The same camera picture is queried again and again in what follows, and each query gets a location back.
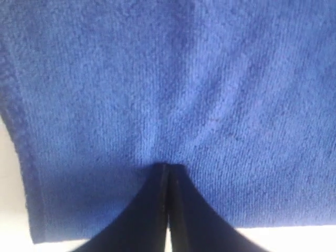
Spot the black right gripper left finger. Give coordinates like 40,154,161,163
75,163,169,252

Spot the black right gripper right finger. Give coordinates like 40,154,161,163
167,164,265,252

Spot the blue microfiber towel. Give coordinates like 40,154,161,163
1,1,335,243

